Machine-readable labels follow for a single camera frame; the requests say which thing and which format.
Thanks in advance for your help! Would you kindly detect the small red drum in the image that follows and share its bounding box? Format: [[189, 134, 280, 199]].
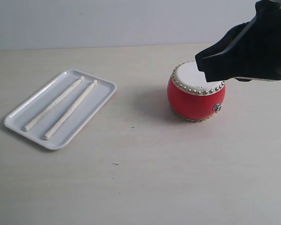
[[167, 61, 226, 122]]

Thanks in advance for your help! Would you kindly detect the white wooden drumstick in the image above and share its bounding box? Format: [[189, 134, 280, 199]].
[[44, 80, 98, 140], [24, 76, 85, 132]]

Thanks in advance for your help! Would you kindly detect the white rectangular plastic tray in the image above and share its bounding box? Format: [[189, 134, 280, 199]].
[[4, 69, 117, 150]]

